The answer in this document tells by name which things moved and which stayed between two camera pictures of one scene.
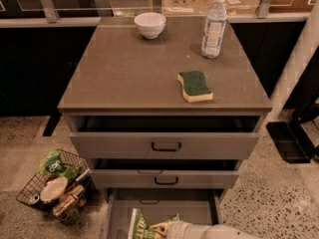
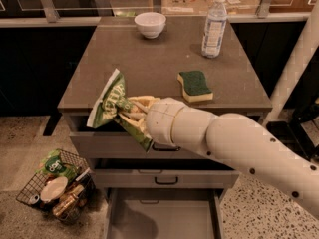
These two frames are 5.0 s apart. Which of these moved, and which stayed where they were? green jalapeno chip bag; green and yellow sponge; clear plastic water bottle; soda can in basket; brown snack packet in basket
Moved: green jalapeno chip bag
Stayed: brown snack packet in basket; clear plastic water bottle; green and yellow sponge; soda can in basket
